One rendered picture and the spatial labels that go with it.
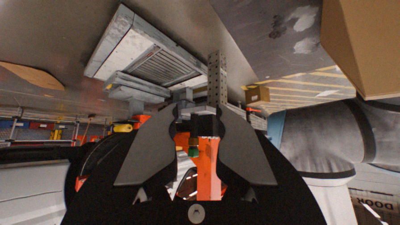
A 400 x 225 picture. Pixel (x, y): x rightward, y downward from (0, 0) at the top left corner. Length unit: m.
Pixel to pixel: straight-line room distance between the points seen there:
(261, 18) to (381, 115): 0.30
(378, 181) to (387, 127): 14.00
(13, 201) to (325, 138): 1.32
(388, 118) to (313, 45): 0.25
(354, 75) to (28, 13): 1.18
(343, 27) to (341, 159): 0.26
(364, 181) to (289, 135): 13.91
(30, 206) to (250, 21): 1.30
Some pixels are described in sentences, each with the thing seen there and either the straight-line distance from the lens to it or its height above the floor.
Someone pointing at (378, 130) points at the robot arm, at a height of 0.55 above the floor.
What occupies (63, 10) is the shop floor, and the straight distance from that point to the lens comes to 0.97.
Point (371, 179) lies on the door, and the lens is 14.31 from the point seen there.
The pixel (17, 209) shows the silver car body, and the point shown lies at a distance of 1.21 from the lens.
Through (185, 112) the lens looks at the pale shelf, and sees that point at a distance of 0.64.
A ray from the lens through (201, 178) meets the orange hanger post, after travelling 1.24.
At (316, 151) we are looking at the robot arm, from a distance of 0.38.
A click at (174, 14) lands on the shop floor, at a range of 0.75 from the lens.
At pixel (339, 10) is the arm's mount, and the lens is 0.29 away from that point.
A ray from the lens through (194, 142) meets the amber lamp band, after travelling 0.59.
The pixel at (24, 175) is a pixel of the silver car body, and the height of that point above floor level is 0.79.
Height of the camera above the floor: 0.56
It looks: 11 degrees down
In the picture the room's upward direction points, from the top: 179 degrees counter-clockwise
